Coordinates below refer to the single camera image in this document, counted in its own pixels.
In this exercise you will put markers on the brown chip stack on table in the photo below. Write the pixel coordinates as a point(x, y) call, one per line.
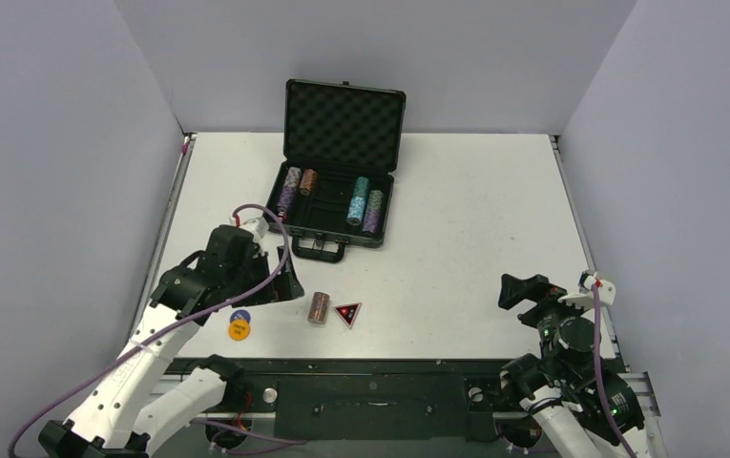
point(318, 308)

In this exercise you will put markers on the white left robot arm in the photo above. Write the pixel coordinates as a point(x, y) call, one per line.
point(118, 419)

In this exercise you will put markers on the blue round button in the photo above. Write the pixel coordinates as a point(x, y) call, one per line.
point(240, 315)

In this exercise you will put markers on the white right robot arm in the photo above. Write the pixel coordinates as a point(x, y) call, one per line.
point(584, 407)

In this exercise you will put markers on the purple chip stack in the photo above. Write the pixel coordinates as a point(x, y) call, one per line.
point(286, 198)
point(371, 221)

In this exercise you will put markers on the yellow round button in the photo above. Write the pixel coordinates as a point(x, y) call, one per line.
point(239, 330)

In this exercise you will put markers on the green-grey chip stack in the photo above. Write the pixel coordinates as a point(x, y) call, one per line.
point(374, 201)

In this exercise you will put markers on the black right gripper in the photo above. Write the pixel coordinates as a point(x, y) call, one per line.
point(539, 301)

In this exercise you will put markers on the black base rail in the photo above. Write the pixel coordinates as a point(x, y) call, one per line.
point(323, 400)

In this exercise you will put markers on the orange chip stack in case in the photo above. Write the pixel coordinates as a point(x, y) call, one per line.
point(308, 182)

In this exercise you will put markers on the light blue chip stack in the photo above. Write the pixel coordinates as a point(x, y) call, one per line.
point(356, 211)

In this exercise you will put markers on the triangular all-in button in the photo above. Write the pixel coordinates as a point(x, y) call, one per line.
point(348, 313)

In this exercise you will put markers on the black poker case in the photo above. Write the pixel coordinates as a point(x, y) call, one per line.
point(342, 132)

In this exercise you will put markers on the teal chip stack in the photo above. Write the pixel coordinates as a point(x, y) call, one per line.
point(361, 187)

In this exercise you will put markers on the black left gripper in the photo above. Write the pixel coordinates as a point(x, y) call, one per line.
point(284, 287)

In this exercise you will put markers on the blue-grey chip stack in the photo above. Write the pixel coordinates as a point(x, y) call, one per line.
point(292, 178)

